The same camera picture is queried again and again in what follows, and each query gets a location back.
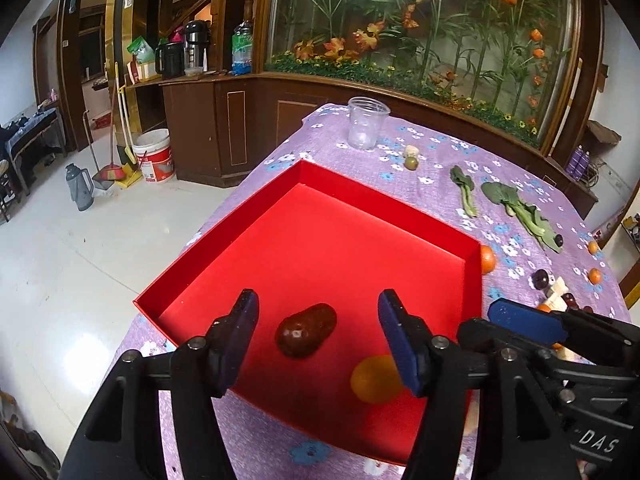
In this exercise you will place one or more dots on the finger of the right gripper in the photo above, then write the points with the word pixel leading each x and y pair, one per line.
pixel 536 325

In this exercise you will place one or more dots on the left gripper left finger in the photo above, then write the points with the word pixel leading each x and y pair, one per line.
pixel 120 435

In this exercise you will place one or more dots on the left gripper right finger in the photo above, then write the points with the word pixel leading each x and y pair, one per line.
pixel 519 436

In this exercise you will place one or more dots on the beige sugarcane cube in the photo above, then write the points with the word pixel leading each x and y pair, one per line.
pixel 554 302

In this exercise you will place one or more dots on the small orange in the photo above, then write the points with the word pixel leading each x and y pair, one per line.
pixel 593 247
pixel 376 379

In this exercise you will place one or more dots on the brown red date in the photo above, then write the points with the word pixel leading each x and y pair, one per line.
pixel 301 334

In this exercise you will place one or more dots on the dark grape by cubes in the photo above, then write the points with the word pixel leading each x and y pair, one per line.
pixel 540 279

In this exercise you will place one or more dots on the purple floral tablecloth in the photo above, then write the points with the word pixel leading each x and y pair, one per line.
pixel 259 446

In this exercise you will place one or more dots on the large green vegetable leaves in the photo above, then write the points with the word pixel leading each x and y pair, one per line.
pixel 529 215

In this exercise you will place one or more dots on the small green vegetable leaf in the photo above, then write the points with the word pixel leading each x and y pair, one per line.
pixel 466 187

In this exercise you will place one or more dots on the purple bottles on shelf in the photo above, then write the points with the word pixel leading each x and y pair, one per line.
pixel 578 163

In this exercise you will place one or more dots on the green olive fruit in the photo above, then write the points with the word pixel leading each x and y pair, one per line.
pixel 411 163

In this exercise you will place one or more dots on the beige chunk near cup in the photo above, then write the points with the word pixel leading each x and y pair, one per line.
pixel 411 151

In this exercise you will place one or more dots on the red shallow box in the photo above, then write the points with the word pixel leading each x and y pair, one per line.
pixel 312 236

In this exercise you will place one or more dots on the broom and dustpan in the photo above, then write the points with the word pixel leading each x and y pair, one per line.
pixel 122 173

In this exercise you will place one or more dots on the clear plastic cup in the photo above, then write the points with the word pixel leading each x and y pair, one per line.
pixel 366 120

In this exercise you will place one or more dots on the flower display glass panel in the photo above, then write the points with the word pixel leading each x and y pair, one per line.
pixel 500 61

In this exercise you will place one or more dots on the white red bucket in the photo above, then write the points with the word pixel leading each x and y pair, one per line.
pixel 154 155

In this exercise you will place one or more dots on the brown wooden cabinet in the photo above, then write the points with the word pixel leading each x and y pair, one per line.
pixel 221 128

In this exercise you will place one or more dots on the black kettle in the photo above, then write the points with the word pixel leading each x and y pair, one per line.
pixel 169 59

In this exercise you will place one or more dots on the green water bottle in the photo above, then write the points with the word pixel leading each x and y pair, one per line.
pixel 242 49

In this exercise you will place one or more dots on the black steel thermos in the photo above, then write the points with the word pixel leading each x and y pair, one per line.
pixel 196 43

